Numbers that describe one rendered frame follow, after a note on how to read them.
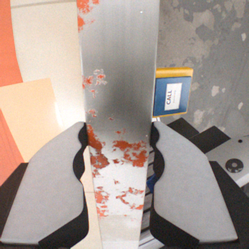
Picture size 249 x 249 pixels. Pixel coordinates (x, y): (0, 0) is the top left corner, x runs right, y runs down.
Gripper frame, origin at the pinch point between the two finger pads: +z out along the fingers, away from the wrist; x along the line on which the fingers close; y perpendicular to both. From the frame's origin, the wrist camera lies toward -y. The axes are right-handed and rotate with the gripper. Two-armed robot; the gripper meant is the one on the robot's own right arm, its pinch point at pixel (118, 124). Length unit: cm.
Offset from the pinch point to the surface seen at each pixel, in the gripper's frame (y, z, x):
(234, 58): 23, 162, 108
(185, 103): 14.1, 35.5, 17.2
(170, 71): 5.9, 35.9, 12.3
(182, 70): 5.8, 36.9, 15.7
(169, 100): 12.7, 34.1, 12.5
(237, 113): 84, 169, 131
